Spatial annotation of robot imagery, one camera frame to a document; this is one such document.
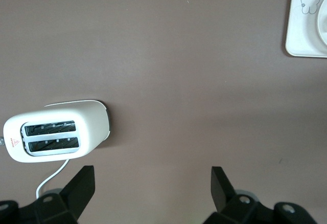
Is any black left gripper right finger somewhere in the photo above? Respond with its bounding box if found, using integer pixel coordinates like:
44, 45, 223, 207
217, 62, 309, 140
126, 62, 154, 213
204, 166, 276, 224

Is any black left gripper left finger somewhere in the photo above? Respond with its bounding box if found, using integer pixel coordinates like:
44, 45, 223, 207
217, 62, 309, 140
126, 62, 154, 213
34, 166, 96, 224

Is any cream two-slot toaster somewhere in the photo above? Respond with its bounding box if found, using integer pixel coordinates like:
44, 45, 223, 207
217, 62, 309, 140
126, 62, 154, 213
0, 99, 112, 163

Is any cream rabbit-print tray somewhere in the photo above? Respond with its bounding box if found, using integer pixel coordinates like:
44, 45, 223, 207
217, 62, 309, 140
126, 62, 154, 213
285, 0, 327, 58

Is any cream round plate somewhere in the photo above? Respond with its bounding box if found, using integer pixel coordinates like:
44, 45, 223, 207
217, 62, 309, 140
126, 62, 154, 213
316, 0, 327, 47

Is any white toaster power cable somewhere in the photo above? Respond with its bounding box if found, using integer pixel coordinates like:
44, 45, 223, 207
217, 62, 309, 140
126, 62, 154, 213
36, 159, 71, 199

